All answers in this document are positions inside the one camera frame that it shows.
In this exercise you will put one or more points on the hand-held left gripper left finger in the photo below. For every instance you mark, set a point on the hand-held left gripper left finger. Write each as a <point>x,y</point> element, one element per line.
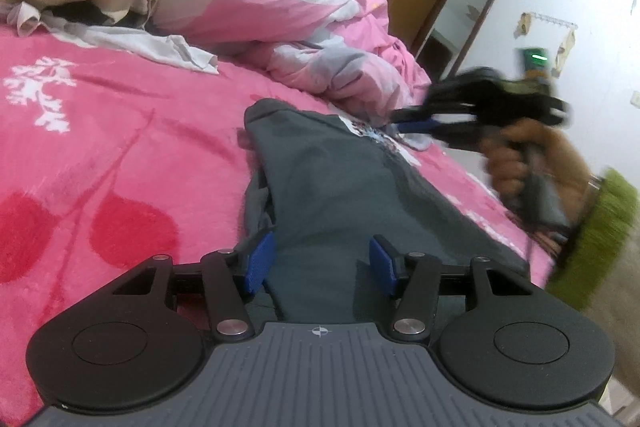
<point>257,262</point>

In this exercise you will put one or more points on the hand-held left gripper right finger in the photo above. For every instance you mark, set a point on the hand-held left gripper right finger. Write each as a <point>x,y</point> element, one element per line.
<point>382,264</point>

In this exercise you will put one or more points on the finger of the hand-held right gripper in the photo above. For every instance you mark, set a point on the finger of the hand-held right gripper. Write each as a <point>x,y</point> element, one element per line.
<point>420,126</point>
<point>412,113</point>

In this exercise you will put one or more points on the dark grey shirt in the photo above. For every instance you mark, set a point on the dark grey shirt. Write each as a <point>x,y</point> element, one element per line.
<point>350,187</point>

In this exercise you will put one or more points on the person's right forearm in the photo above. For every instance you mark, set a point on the person's right forearm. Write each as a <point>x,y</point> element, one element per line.
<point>600,232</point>

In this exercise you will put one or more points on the person's right hand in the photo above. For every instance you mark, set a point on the person's right hand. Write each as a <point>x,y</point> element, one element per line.
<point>505,162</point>

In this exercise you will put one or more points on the pink and white quilt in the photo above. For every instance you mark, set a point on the pink and white quilt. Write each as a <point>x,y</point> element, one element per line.
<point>260,2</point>

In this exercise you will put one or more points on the pink flower-print blanket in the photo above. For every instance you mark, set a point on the pink flower-print blanket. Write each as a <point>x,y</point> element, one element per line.
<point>100,132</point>

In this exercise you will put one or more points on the white cloth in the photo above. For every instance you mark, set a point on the white cloth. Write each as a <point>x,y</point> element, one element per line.
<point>150,44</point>

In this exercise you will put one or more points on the dark cloth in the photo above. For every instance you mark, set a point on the dark cloth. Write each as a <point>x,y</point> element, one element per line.
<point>85,13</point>

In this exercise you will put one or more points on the wall hook rack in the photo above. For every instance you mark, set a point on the wall hook rack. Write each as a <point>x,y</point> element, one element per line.
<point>565,47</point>

